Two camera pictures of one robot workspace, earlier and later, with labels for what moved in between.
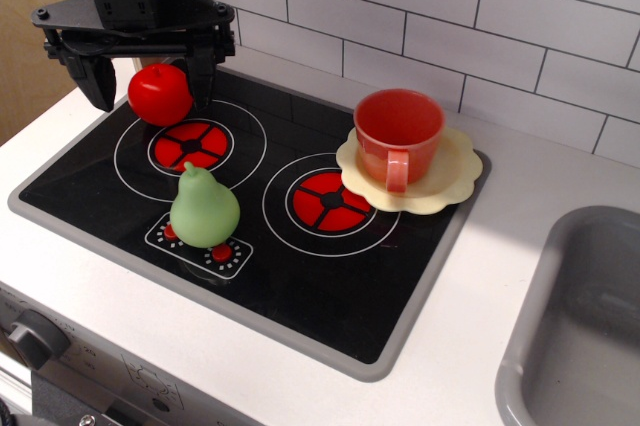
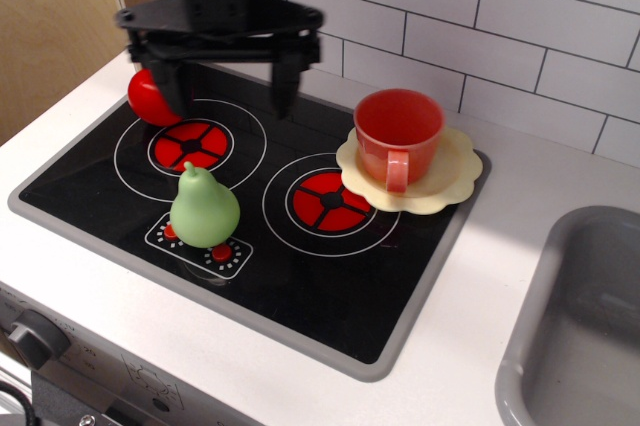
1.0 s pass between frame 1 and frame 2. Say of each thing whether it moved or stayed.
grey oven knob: stayed
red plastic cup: stayed
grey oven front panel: stayed
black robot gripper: moved
